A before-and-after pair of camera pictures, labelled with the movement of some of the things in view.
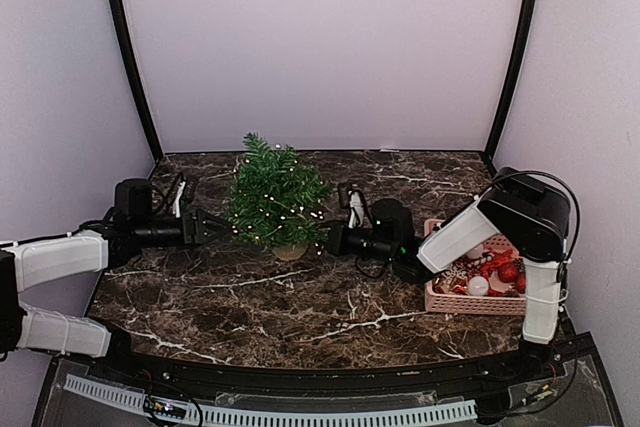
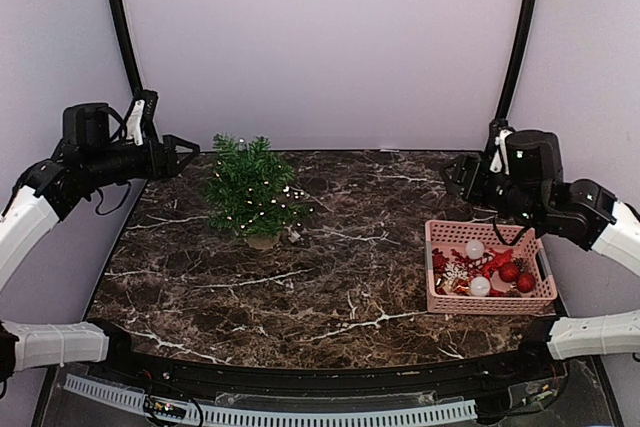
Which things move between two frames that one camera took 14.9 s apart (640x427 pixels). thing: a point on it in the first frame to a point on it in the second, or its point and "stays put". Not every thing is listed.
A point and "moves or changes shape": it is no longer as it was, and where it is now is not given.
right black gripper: (336, 244) to (464, 164)
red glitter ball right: (521, 283) stays put
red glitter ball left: (508, 272) stays put
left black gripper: (193, 228) to (168, 168)
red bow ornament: (497, 259) stays put
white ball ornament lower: (478, 286) stays put
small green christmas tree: (276, 199) moves or changes shape
